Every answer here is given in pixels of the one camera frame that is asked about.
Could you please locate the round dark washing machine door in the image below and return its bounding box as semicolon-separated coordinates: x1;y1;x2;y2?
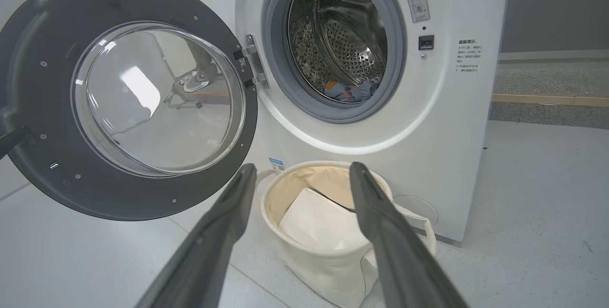
0;0;258;221

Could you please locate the perforated steel washer drum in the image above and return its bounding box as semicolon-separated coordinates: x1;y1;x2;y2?
288;0;388;104

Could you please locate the cream fabric laundry basket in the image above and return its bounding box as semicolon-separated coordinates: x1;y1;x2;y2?
257;160;437;308

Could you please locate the white folded sheet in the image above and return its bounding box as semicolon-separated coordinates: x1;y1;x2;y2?
279;188;371;250

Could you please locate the wooden floor threshold strip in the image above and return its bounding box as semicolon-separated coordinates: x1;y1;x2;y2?
491;94;609;108

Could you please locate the grey rubber door gasket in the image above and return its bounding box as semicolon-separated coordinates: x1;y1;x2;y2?
262;0;406;124

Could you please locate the metal door hinge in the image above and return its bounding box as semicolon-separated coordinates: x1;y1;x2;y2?
233;34;269;89

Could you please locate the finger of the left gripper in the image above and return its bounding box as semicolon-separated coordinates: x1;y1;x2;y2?
0;126;30;160

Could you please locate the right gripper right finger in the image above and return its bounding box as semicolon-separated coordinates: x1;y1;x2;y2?
349;162;469;308

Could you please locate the white front-load washing machine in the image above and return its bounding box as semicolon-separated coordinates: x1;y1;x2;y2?
176;0;512;243

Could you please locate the round white filter cover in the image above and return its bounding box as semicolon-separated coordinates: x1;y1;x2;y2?
393;195;438;227

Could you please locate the blue bear-print clothing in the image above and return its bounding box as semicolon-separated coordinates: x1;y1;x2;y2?
325;79;380;104

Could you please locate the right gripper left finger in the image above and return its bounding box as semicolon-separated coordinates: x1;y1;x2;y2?
136;164;258;308

